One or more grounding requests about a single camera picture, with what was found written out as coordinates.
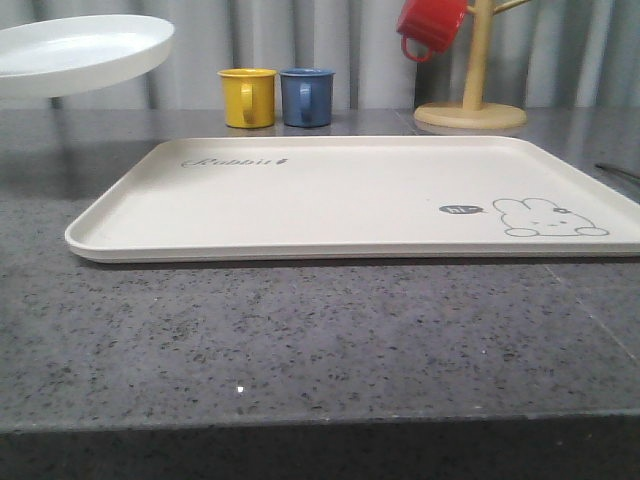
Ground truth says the blue enamel mug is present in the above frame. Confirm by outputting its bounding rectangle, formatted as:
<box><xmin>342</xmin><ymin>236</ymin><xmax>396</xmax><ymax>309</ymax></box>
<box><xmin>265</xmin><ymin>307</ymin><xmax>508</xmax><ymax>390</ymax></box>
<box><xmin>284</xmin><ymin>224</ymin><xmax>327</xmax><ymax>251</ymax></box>
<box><xmin>279</xmin><ymin>68</ymin><xmax>335</xmax><ymax>128</ymax></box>

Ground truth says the wooden mug tree stand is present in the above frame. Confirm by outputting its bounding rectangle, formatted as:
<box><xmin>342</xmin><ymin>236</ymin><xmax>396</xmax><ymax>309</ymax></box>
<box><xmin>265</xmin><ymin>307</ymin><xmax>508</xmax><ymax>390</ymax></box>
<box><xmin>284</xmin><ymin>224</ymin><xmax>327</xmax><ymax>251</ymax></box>
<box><xmin>414</xmin><ymin>0</ymin><xmax>528</xmax><ymax>130</ymax></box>

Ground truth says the white round plate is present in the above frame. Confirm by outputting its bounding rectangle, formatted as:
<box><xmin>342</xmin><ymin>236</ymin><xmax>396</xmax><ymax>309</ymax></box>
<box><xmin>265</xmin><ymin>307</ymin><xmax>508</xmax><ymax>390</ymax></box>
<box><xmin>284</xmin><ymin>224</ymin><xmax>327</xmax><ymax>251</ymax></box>
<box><xmin>1</xmin><ymin>14</ymin><xmax>175</xmax><ymax>98</ymax></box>

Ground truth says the red enamel mug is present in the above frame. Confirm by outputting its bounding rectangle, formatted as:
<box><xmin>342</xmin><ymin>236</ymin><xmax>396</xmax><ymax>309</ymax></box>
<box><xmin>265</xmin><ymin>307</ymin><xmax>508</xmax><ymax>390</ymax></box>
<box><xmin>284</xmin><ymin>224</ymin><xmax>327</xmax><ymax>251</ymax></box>
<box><xmin>396</xmin><ymin>0</ymin><xmax>468</xmax><ymax>63</ymax></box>

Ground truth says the yellow enamel mug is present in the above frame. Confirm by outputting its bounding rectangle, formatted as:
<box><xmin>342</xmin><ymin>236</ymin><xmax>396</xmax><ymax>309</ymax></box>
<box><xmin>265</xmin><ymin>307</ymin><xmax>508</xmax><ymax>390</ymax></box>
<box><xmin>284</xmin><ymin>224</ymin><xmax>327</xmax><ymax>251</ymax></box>
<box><xmin>218</xmin><ymin>68</ymin><xmax>277</xmax><ymax>129</ymax></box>

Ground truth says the cream rabbit print tray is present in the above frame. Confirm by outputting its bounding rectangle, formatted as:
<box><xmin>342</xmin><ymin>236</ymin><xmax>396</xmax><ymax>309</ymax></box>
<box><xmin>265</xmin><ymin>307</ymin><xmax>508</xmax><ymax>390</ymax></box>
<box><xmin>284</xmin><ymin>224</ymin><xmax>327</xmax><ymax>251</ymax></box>
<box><xmin>65</xmin><ymin>136</ymin><xmax>639</xmax><ymax>263</ymax></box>

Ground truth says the silver metal fork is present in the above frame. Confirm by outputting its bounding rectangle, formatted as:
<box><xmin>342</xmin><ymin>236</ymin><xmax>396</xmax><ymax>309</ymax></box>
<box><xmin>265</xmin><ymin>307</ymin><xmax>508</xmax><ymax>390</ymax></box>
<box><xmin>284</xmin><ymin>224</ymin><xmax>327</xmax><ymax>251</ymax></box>
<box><xmin>595</xmin><ymin>163</ymin><xmax>640</xmax><ymax>183</ymax></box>

